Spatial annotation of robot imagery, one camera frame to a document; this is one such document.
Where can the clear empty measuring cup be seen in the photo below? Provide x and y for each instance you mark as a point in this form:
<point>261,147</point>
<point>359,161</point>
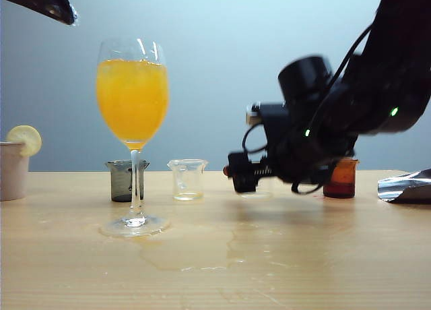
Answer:
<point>188,195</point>

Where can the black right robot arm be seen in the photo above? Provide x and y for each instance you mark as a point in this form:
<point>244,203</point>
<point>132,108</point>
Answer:
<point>387,70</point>

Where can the silver foil bag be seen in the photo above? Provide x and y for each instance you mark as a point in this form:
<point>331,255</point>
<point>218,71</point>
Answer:
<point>404,188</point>

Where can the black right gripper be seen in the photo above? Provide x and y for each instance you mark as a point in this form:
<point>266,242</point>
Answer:
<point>289,151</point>

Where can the white paper cup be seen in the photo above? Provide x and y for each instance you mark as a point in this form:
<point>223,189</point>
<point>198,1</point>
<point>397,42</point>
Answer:
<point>11,172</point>

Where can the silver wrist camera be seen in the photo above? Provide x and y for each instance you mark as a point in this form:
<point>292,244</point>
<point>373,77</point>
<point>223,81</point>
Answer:
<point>252,113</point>

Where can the wine glass with orange juice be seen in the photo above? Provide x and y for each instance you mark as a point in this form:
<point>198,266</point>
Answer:
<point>133,104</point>

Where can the yellow lemon slice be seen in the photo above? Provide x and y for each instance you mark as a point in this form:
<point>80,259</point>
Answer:
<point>25,138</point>

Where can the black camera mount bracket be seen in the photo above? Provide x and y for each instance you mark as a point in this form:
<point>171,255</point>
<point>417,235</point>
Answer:
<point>274,114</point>

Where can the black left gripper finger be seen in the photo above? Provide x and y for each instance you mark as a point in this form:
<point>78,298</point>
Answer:
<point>37,0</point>

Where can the smoky grey measuring cup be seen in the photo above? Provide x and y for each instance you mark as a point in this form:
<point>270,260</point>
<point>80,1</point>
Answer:
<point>119,188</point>

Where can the amber brown measuring cup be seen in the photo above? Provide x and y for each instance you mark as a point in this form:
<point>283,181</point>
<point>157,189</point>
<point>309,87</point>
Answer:
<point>340,188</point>

